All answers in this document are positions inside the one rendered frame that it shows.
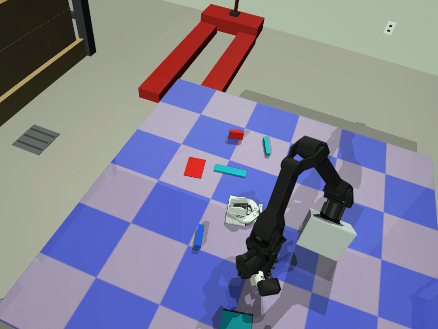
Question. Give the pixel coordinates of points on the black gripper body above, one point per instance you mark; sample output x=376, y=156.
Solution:
x=269, y=286

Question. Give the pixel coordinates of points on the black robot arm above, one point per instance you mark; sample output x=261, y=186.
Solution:
x=270, y=223

